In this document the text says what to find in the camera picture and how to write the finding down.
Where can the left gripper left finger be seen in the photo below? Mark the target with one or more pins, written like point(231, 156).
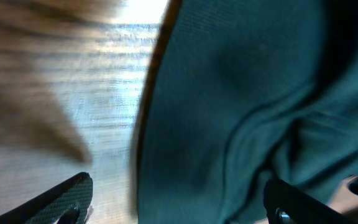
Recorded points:
point(67, 202)

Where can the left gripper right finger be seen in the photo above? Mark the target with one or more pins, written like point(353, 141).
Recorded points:
point(281, 197)

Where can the black polo shirt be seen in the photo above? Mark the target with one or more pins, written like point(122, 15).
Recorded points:
point(248, 91)

